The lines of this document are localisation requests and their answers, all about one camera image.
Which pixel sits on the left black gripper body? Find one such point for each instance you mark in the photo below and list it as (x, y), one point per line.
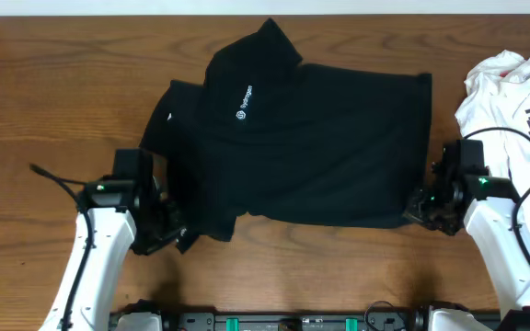
(168, 225)

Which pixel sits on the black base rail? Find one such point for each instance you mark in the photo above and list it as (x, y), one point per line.
(375, 320)

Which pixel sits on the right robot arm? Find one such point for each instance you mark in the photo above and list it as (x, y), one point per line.
(496, 218)

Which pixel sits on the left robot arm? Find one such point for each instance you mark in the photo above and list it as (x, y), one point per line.
(114, 216)

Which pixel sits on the white t-shirt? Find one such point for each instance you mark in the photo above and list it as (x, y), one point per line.
(496, 111)

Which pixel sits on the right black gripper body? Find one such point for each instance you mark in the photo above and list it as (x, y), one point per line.
(427, 209)

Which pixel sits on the black polo shirt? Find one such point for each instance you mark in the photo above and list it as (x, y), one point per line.
(267, 134)

